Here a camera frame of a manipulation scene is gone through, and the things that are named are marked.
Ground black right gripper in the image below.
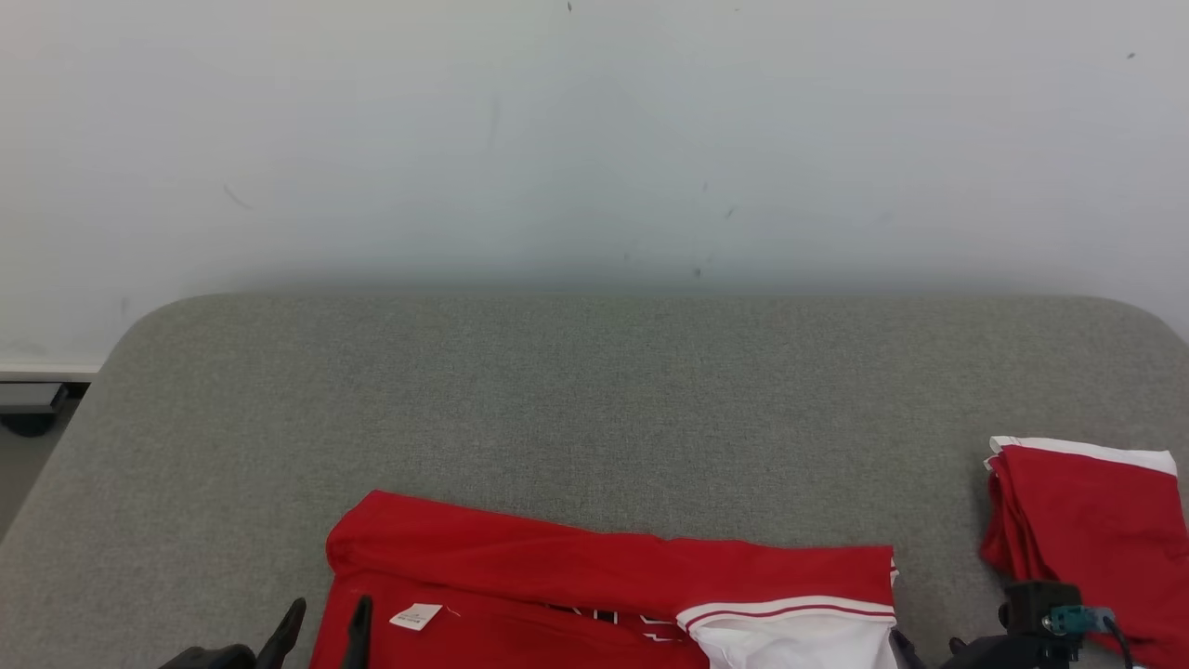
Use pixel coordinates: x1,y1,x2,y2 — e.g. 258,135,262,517
888,628,1071,669

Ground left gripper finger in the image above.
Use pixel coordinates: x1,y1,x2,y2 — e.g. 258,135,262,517
341,594,375,669
255,597,308,669

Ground red jersey with white sleeves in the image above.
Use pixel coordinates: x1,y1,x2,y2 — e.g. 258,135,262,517
309,489,901,669

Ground red shorts with white trim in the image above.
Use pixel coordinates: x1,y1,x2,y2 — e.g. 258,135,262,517
979,435,1189,669

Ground wall baseboard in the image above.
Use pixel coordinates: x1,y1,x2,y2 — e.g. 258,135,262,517
0,361,101,383

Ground grey low cart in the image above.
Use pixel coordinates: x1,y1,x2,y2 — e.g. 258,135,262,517
0,381,72,439

